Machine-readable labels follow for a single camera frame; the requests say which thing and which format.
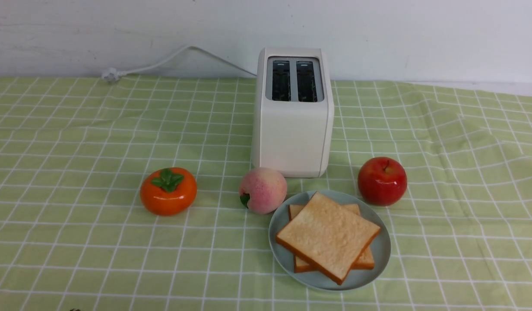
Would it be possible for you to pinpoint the toast slice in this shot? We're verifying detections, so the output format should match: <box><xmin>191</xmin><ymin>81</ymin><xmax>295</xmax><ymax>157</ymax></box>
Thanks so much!
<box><xmin>288</xmin><ymin>203</ymin><xmax>375</xmax><ymax>273</ymax></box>
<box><xmin>275</xmin><ymin>191</ymin><xmax>381</xmax><ymax>286</ymax></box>

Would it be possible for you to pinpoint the pink peach toy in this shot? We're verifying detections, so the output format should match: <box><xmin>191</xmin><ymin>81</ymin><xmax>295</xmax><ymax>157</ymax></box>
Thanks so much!
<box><xmin>239</xmin><ymin>168</ymin><xmax>287</xmax><ymax>214</ymax></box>

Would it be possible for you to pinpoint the white toaster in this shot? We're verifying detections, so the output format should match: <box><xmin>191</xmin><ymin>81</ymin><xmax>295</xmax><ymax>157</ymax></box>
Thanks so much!
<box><xmin>251</xmin><ymin>48</ymin><xmax>335</xmax><ymax>178</ymax></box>

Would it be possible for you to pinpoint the orange persimmon toy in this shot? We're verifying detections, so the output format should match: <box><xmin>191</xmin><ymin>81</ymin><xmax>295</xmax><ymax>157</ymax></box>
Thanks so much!
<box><xmin>139</xmin><ymin>167</ymin><xmax>197</xmax><ymax>216</ymax></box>

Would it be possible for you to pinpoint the red apple toy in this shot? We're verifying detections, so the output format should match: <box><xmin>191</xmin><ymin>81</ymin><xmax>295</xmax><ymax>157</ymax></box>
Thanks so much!
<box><xmin>357</xmin><ymin>157</ymin><xmax>408</xmax><ymax>206</ymax></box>

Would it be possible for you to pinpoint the light blue plate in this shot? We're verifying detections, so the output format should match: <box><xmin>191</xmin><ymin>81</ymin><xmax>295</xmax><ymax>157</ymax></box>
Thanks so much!
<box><xmin>268</xmin><ymin>189</ymin><xmax>392</xmax><ymax>292</ymax></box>

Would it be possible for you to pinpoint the green checkered tablecloth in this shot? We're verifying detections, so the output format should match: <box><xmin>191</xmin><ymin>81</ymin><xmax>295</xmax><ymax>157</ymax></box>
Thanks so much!
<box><xmin>0</xmin><ymin>76</ymin><xmax>532</xmax><ymax>311</ymax></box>

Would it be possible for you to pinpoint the white toaster power cord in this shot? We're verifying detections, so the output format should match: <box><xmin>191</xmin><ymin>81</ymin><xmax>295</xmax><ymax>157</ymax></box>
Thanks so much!
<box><xmin>101</xmin><ymin>44</ymin><xmax>258</xmax><ymax>83</ymax></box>

